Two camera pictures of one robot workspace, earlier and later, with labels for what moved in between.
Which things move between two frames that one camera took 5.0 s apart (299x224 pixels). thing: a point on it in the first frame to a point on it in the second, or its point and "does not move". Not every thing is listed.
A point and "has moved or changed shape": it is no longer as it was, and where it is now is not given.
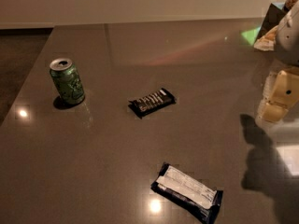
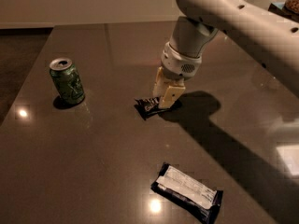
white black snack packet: (199, 198) does not move
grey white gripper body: (290, 39) to (179, 63)
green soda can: (67, 81) does not move
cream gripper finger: (268, 85) to (162, 84)
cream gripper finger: (284, 94) to (171, 96)
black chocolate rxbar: (151, 103) has moved or changed shape
